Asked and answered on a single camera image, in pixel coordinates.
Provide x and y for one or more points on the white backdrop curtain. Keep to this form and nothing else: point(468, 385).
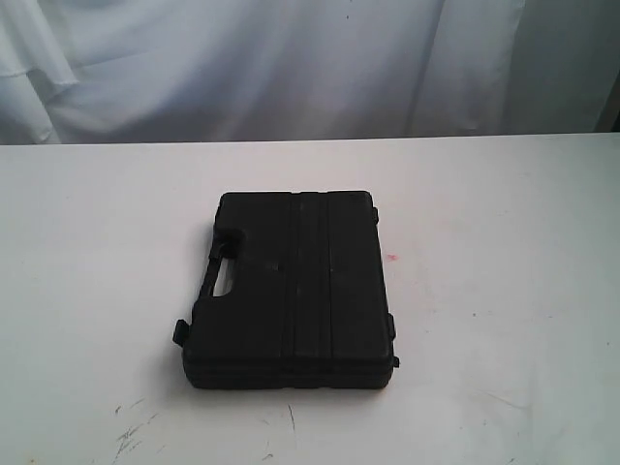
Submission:
point(164, 71)

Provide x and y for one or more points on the black plastic tool case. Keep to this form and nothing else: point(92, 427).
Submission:
point(293, 296)

